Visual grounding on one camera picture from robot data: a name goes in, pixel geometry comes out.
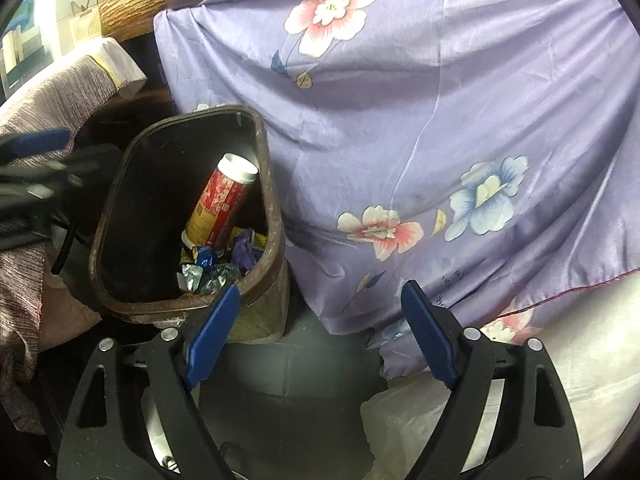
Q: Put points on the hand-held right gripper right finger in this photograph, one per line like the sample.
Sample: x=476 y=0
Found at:
x=430 y=330

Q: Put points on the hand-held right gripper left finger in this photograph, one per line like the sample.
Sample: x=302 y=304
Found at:
x=215 y=330

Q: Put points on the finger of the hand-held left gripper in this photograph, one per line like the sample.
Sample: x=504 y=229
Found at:
x=40 y=141
x=85 y=157

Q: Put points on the blue snack bag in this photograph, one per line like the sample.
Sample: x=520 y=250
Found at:
x=205 y=262

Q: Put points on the brown trash bin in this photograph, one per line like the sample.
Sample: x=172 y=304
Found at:
x=150 y=200

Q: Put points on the purple plastic packet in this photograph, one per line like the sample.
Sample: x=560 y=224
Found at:
x=245 y=250

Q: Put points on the red paper cup black lid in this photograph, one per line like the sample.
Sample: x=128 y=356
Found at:
x=220 y=200

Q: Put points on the purple striped tablecloth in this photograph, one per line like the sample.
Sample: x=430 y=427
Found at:
x=20 y=280

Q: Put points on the white plastic sheet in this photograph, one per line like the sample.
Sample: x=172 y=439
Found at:
x=400 y=420

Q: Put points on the pale cloth with yellow edge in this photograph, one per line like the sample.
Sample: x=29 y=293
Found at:
x=117 y=60

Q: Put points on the cream chopstick holder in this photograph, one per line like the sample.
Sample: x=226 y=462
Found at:
x=85 y=25

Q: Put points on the brown woven basin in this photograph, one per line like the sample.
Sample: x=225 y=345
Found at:
x=130 y=5

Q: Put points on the purple floral sheet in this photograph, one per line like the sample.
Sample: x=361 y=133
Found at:
x=450 y=110

